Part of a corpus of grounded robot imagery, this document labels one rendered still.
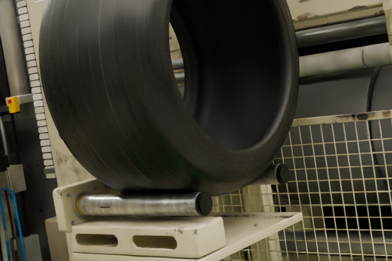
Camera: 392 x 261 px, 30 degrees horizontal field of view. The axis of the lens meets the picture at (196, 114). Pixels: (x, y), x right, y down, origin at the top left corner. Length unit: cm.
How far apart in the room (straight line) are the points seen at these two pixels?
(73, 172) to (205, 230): 45
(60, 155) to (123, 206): 29
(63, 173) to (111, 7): 56
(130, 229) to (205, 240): 17
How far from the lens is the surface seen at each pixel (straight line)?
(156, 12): 131
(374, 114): 169
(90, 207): 158
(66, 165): 173
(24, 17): 180
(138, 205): 148
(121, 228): 150
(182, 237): 139
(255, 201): 211
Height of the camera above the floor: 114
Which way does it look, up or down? 3 degrees down
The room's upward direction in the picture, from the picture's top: 9 degrees counter-clockwise
